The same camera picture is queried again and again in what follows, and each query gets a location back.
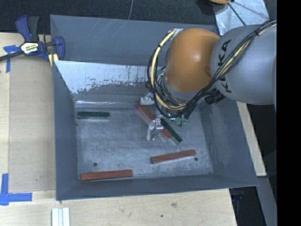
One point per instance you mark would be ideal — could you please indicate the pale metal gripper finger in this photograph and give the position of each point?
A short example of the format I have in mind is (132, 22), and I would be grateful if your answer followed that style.
(159, 126)
(151, 131)

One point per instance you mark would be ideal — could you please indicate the dark green flat block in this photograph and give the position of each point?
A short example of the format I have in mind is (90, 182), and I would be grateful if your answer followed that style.
(173, 133)
(93, 115)

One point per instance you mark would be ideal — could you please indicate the red-brown flat block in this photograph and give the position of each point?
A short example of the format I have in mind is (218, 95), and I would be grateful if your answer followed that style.
(144, 112)
(106, 175)
(172, 156)

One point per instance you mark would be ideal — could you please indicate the grey metal bin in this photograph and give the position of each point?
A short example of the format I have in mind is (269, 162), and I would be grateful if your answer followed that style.
(113, 145)

